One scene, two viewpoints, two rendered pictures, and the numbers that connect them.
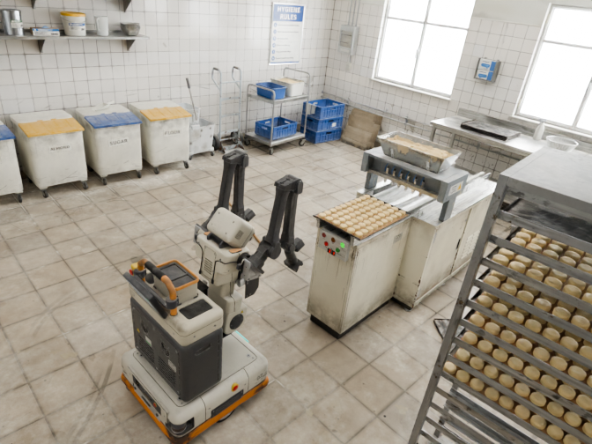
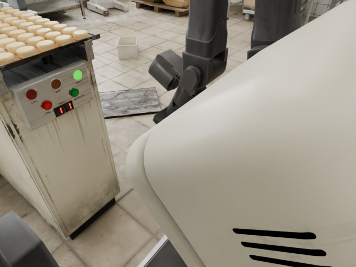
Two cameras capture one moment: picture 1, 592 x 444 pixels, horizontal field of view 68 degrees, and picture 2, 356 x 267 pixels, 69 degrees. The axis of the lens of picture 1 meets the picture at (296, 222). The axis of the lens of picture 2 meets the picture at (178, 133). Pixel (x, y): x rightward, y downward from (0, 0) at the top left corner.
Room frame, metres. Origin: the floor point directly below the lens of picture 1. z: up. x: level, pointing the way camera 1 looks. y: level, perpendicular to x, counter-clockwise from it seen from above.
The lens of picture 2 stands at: (2.17, 0.49, 1.20)
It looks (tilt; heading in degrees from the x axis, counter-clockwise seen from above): 39 degrees down; 266
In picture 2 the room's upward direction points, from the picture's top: straight up
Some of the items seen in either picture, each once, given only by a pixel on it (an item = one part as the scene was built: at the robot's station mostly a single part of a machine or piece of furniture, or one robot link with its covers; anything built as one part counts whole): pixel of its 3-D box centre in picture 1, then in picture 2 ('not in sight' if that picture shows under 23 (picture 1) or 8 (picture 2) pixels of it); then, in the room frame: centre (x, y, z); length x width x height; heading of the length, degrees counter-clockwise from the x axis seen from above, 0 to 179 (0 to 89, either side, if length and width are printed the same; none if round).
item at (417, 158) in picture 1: (417, 152); not in sight; (3.18, -0.84, 1.25); 0.56 x 0.29 x 0.14; 49
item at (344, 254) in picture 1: (334, 244); (56, 94); (2.52, -0.27, 0.77); 0.24 x 0.04 x 0.14; 49
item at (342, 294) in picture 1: (358, 265); (33, 129); (2.80, -0.51, 0.45); 0.70 x 0.34 x 0.90; 139
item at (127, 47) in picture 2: not in sight; (128, 47); (2.57, -2.50, 0.08); 0.30 x 0.22 x 0.16; 91
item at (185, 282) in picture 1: (175, 282); not in sight; (1.81, 0.58, 0.87); 0.23 x 0.15 x 0.11; 49
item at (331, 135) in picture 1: (320, 132); not in sight; (7.27, -0.25, 0.10); 0.60 x 0.40 x 0.20; 134
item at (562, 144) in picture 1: (559, 145); not in sight; (4.97, -2.89, 0.94); 0.33 x 0.33 x 0.12
